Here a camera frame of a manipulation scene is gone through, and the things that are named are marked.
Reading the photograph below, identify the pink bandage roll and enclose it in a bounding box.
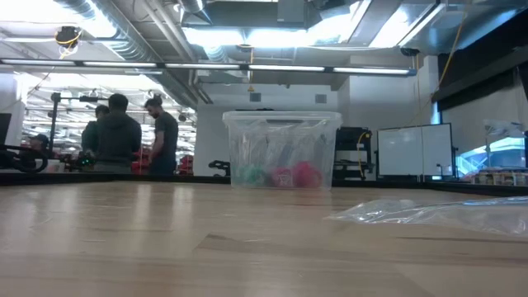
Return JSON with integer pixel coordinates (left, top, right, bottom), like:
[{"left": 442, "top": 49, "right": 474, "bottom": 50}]
[{"left": 270, "top": 167, "right": 295, "bottom": 187}]

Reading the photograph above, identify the black background gantry frame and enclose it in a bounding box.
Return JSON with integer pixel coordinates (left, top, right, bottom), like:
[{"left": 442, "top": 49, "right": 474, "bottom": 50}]
[{"left": 48, "top": 92, "right": 121, "bottom": 172}]

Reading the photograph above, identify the person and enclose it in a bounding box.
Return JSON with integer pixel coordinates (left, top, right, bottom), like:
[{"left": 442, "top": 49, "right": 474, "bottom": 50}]
[
  {"left": 81, "top": 105, "right": 111, "bottom": 154},
  {"left": 28, "top": 134, "right": 51, "bottom": 154},
  {"left": 93, "top": 93, "right": 144, "bottom": 173},
  {"left": 144, "top": 97, "right": 180, "bottom": 175}
]

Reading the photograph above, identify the black equipment cart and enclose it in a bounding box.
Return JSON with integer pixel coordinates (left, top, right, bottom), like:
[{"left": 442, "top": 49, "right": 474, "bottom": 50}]
[{"left": 332, "top": 126, "right": 375, "bottom": 181}]

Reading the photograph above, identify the white rolling whiteboard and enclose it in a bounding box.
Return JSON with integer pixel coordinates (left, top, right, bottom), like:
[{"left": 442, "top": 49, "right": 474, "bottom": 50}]
[{"left": 377, "top": 122, "right": 455, "bottom": 178}]

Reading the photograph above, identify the black background chair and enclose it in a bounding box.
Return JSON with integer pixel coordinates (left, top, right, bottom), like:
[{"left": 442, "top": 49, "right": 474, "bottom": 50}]
[{"left": 208, "top": 159, "right": 231, "bottom": 177}]

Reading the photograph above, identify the clear plastic storage box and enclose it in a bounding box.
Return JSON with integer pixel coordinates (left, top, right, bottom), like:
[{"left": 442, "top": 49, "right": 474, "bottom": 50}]
[{"left": 222, "top": 110, "right": 343, "bottom": 191}]

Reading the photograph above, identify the yellow cable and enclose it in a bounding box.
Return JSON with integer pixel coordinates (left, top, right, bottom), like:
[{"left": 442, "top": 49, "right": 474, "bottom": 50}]
[{"left": 436, "top": 0, "right": 472, "bottom": 91}]

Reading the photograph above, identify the black curved equipment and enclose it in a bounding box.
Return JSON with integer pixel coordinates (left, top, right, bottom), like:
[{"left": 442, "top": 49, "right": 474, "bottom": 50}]
[{"left": 0, "top": 144, "right": 50, "bottom": 173}]

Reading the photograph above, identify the shelf of small items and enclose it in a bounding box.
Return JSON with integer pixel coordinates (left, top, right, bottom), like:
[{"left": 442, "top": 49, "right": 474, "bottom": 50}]
[{"left": 469, "top": 167, "right": 528, "bottom": 187}]

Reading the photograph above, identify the clear plastic bag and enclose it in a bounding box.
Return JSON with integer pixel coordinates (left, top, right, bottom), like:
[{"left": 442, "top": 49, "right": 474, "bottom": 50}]
[{"left": 325, "top": 196, "right": 528, "bottom": 237}]

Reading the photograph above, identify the red bandage roll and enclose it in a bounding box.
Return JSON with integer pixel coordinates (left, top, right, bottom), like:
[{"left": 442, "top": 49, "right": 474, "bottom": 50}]
[{"left": 292, "top": 161, "right": 323, "bottom": 189}]

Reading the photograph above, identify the overhead LED light bar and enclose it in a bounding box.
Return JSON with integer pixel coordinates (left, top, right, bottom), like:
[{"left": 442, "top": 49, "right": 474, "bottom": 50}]
[{"left": 0, "top": 59, "right": 417, "bottom": 78}]

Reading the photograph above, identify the ceiling cable reel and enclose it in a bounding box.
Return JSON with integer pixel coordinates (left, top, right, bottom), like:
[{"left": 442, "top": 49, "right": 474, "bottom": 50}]
[{"left": 54, "top": 25, "right": 83, "bottom": 59}]

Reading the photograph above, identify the teal bandage roll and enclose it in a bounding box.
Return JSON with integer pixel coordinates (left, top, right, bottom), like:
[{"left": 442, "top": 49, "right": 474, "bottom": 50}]
[{"left": 238, "top": 163, "right": 267, "bottom": 187}]

